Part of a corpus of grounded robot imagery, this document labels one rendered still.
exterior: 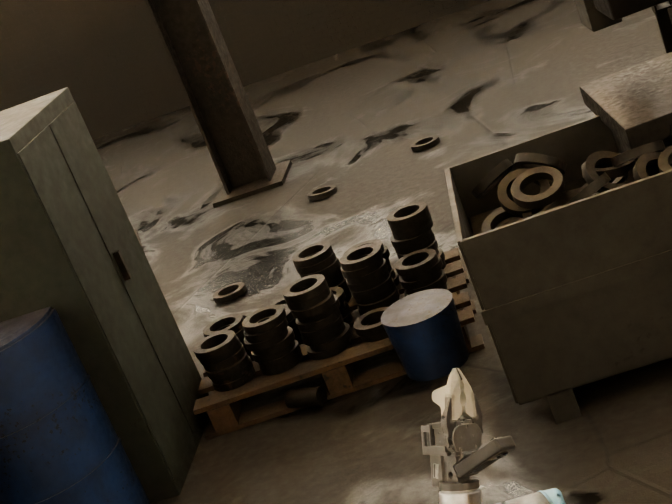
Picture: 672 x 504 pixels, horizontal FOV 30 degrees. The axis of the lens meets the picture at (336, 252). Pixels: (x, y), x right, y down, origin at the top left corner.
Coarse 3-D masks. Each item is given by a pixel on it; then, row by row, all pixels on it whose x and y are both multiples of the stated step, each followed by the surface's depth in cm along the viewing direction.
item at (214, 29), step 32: (160, 0) 807; (192, 0) 805; (160, 32) 803; (192, 32) 813; (192, 64) 821; (224, 64) 809; (192, 96) 826; (224, 96) 828; (224, 128) 836; (256, 128) 838; (224, 160) 844; (256, 160) 842; (288, 160) 865; (224, 192) 849; (256, 192) 828
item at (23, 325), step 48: (0, 336) 442; (48, 336) 443; (0, 384) 431; (48, 384) 441; (0, 432) 436; (48, 432) 441; (96, 432) 456; (0, 480) 443; (48, 480) 444; (96, 480) 454
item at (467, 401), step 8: (464, 376) 223; (464, 384) 222; (464, 392) 222; (472, 392) 223; (464, 400) 222; (472, 400) 223; (464, 408) 222; (472, 408) 222; (464, 416) 223; (472, 416) 222
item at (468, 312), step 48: (432, 240) 546; (288, 288) 511; (336, 288) 538; (384, 288) 524; (432, 288) 522; (240, 336) 534; (288, 336) 509; (336, 336) 507; (384, 336) 505; (480, 336) 504; (240, 384) 514; (336, 384) 505
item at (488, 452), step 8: (496, 440) 214; (504, 440) 215; (512, 440) 216; (480, 448) 216; (488, 448) 215; (496, 448) 213; (504, 448) 214; (512, 448) 215; (472, 456) 217; (480, 456) 216; (488, 456) 215; (496, 456) 215; (504, 456) 215; (456, 464) 220; (464, 464) 219; (472, 464) 217; (480, 464) 216; (488, 464) 219; (464, 472) 219; (472, 472) 219
